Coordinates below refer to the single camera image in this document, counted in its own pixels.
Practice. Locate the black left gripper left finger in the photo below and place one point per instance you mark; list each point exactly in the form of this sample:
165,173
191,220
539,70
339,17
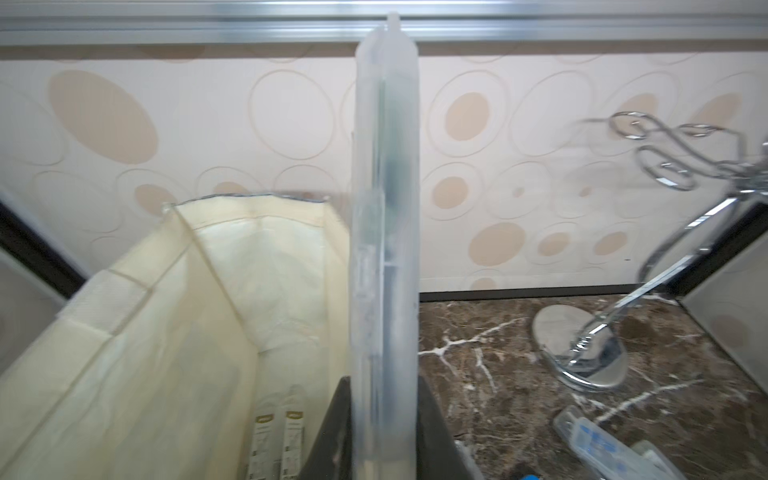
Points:
331,455

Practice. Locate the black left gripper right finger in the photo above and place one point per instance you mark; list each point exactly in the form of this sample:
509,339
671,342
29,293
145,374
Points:
438,458

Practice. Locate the clear M&G compass case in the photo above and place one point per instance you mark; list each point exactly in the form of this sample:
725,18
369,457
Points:
293,432

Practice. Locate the Starry Night canvas tote bag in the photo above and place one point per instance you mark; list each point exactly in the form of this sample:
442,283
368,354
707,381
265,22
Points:
154,368

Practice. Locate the clear case blue label stacked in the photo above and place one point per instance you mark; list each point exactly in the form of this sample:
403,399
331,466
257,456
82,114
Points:
606,456

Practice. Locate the black corner frame post left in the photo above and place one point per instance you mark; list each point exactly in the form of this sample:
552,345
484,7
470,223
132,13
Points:
33,252

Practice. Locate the black corner frame post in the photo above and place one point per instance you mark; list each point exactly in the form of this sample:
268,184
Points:
33,252
748,228

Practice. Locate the black corner frame post right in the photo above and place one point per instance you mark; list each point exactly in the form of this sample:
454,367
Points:
748,228

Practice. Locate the aluminium frame rail back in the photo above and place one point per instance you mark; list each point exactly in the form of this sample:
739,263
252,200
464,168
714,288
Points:
48,23

